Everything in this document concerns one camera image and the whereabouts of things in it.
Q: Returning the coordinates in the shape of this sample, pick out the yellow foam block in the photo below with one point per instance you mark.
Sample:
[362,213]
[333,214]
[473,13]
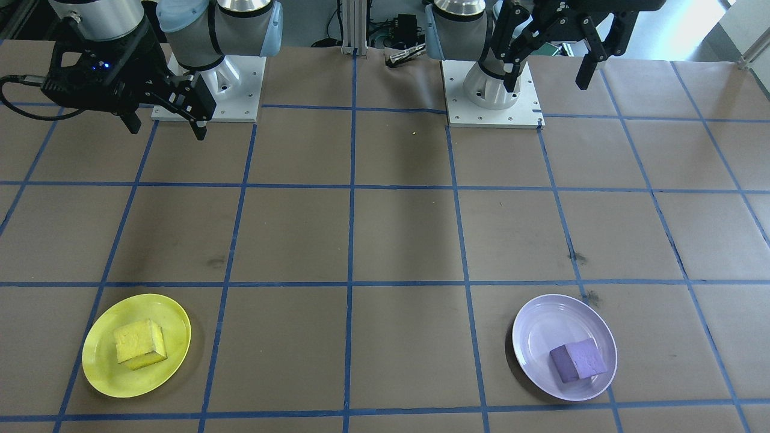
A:
[135,343]

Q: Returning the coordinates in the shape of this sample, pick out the purple foam block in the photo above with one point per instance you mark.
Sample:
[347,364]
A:
[577,361]

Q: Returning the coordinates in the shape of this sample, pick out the silver metal tool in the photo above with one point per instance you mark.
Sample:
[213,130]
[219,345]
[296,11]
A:
[409,55]

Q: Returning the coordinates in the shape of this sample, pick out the black hub box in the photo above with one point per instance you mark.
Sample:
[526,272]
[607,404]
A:
[406,25]

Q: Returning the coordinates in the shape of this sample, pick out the yellow plastic plate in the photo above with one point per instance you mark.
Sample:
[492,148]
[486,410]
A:
[96,361]

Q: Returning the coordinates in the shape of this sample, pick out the purple plastic plate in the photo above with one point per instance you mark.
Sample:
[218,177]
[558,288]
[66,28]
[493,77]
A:
[541,325]

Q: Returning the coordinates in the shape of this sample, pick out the white square base plate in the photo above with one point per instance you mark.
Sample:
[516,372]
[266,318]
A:
[469,117]
[240,102]

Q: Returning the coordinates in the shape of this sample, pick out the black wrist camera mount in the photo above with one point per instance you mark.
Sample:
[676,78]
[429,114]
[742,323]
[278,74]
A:
[54,90]

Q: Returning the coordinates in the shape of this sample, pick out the metal bar frame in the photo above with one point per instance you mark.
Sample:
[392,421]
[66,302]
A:
[757,55]

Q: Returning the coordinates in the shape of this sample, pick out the aluminium profile post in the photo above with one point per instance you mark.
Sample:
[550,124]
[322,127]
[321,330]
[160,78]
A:
[354,30]

